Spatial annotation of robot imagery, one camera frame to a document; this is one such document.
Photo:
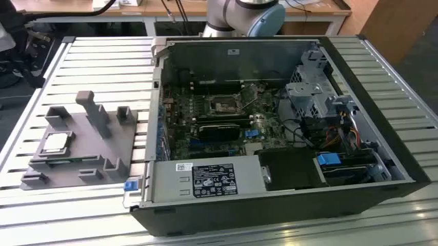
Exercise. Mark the silver CPU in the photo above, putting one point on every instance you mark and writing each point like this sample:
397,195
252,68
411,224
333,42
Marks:
57,142

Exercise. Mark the black RAM slot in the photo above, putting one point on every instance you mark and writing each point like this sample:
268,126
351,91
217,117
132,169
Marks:
224,123
217,84
222,118
217,91

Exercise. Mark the CPU socket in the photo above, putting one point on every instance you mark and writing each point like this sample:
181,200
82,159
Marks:
224,105

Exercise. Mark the white box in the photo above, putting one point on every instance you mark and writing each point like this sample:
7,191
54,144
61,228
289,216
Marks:
106,4

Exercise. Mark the grey parts rack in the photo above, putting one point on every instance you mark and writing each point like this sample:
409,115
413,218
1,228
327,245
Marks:
86,133

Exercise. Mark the wooden desk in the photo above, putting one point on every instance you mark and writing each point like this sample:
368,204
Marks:
144,11

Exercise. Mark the green RAM stick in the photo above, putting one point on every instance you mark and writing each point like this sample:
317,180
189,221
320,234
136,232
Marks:
74,161

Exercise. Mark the blue case latch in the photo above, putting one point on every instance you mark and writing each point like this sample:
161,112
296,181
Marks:
132,186

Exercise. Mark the black graphics card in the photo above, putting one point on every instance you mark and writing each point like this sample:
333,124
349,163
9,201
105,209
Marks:
220,133

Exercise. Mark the silver power supply with label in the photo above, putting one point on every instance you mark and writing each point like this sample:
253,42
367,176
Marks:
172,184

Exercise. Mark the blue board connector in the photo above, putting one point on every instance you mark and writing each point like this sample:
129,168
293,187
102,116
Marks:
250,133

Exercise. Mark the green motherboard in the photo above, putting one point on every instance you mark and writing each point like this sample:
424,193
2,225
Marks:
265,128

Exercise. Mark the silver chipset heatsink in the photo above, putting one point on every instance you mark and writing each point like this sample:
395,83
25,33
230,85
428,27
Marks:
253,148

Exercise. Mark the metal drive cage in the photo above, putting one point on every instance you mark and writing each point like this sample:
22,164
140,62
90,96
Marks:
308,100

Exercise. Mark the black PC case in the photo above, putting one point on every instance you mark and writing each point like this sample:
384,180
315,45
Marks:
240,215

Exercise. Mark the black plastic shroud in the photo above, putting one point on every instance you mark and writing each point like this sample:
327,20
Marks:
290,169

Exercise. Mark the blue disk carrier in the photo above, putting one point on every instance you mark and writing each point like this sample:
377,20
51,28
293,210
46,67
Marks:
329,159

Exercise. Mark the wooden cabinet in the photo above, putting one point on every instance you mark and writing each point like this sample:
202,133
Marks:
400,28

